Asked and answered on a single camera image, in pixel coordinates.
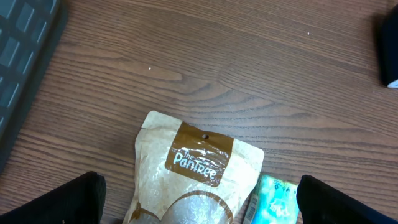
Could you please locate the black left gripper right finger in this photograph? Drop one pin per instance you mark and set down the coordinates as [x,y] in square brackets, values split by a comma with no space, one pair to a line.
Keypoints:
[320,203]

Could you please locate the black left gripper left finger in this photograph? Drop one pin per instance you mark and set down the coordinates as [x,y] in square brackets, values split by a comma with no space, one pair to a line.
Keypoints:
[80,200]

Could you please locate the teal tissue packet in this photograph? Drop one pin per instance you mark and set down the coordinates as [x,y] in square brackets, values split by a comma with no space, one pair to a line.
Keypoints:
[273,201]

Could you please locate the white packet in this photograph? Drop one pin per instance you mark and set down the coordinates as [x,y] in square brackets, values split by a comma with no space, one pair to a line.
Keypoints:
[186,175]

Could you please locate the white barcode scanner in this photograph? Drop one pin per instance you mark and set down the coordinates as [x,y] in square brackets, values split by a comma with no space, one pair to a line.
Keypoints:
[388,49]

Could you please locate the grey plastic mesh basket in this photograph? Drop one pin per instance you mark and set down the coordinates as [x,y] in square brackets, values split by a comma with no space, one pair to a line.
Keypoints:
[30,33]

